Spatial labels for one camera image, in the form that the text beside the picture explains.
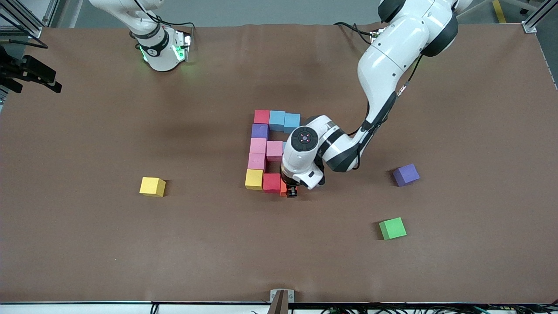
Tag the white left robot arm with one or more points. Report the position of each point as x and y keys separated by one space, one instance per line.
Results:
x=392 y=52

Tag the yellow foam cube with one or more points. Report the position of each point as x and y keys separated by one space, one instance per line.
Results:
x=254 y=179
x=152 y=186

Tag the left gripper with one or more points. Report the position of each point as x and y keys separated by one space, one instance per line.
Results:
x=291 y=191

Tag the orange foam cube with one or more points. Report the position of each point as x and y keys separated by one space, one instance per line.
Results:
x=283 y=189

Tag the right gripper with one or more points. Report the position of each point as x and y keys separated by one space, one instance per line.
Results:
x=8 y=67

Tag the brown table cover sheet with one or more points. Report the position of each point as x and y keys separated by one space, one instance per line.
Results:
x=87 y=261

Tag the purple foam cube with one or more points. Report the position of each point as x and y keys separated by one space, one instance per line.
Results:
x=260 y=131
x=406 y=174

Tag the grey metal bracket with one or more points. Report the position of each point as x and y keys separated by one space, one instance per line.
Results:
x=282 y=301

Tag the pink foam cube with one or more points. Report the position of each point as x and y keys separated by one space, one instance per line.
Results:
x=258 y=145
x=256 y=161
x=274 y=151

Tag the red foam cube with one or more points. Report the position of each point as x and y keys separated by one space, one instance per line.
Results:
x=261 y=117
x=271 y=183

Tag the aluminium frame profile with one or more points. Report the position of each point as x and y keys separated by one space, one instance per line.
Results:
x=529 y=27
x=34 y=32

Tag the green foam cube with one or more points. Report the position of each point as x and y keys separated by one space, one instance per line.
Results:
x=392 y=228

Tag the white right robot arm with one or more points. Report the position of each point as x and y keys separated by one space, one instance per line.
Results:
x=159 y=52

